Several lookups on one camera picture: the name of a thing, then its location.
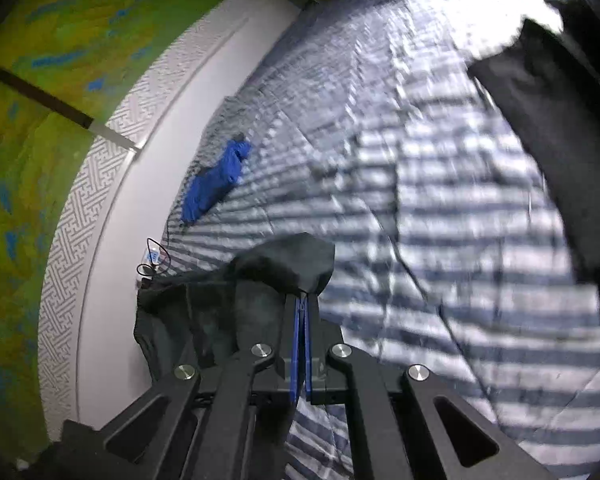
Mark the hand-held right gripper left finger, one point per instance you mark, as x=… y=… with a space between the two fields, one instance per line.
x=296 y=360

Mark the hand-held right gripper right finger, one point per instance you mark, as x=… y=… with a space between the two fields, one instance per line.
x=314 y=355

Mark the dark green pants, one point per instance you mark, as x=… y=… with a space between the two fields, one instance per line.
x=260 y=275

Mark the blue folded pants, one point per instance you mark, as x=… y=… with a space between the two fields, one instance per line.
x=215 y=180

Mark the small white device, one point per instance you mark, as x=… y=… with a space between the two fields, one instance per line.
x=152 y=259

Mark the grey striped quilted blanket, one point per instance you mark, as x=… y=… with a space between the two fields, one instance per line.
x=430 y=210

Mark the pile of black clothes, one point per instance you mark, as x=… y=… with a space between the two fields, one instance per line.
x=545 y=135

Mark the dark and white wall strip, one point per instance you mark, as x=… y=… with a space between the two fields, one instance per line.
x=55 y=105

